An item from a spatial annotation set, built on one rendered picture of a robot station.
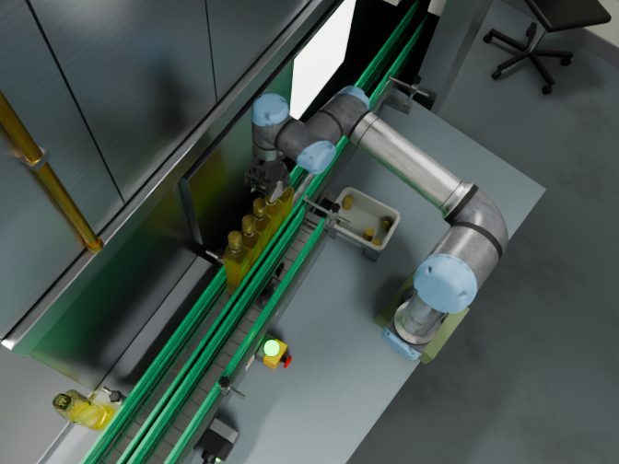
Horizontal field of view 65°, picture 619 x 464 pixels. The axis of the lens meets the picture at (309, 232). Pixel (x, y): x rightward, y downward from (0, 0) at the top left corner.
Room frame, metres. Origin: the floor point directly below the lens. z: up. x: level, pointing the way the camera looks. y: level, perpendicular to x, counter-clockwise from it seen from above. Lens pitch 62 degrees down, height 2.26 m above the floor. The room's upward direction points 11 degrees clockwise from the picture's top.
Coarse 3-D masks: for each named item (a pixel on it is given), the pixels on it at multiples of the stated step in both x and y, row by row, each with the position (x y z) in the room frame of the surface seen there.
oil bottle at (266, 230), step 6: (270, 216) 0.65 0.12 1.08; (258, 222) 0.62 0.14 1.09; (264, 222) 0.63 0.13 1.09; (270, 222) 0.64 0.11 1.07; (258, 228) 0.61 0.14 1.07; (264, 228) 0.62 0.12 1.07; (270, 228) 0.64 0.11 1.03; (264, 234) 0.61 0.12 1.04; (270, 234) 0.64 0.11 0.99; (264, 240) 0.62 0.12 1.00; (270, 240) 0.65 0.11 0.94; (264, 246) 0.62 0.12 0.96
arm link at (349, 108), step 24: (336, 96) 0.75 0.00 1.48; (360, 96) 0.76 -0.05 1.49; (336, 120) 0.68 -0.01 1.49; (360, 120) 0.70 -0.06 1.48; (360, 144) 0.67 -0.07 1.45; (384, 144) 0.66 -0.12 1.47; (408, 144) 0.67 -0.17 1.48; (408, 168) 0.62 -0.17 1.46; (432, 168) 0.62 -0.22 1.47; (432, 192) 0.58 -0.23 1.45; (456, 192) 0.58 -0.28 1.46; (480, 192) 0.59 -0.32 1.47; (456, 216) 0.54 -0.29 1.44; (480, 216) 0.53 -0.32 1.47; (504, 240) 0.49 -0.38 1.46
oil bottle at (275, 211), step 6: (264, 198) 0.70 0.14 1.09; (276, 204) 0.69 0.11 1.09; (282, 204) 0.70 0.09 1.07; (270, 210) 0.67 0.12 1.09; (276, 210) 0.68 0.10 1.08; (282, 210) 0.70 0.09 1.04; (276, 216) 0.67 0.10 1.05; (282, 216) 0.71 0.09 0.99; (276, 222) 0.67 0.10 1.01; (276, 228) 0.68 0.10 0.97
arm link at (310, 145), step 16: (320, 112) 0.70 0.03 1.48; (288, 128) 0.64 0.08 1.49; (304, 128) 0.65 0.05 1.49; (320, 128) 0.65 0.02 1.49; (336, 128) 0.67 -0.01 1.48; (288, 144) 0.61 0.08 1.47; (304, 144) 0.61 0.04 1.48; (320, 144) 0.61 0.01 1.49; (304, 160) 0.58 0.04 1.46; (320, 160) 0.58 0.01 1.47
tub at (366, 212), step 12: (348, 192) 0.95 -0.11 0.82; (360, 192) 0.95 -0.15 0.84; (360, 204) 0.93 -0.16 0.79; (372, 204) 0.92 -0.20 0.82; (384, 204) 0.92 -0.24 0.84; (348, 216) 0.89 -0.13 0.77; (360, 216) 0.90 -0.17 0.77; (372, 216) 0.91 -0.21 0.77; (384, 216) 0.90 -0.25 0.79; (396, 216) 0.89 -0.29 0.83; (336, 228) 0.79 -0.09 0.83; (348, 228) 0.84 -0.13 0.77; (360, 228) 0.85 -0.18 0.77; (360, 240) 0.76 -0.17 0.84; (384, 240) 0.78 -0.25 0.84
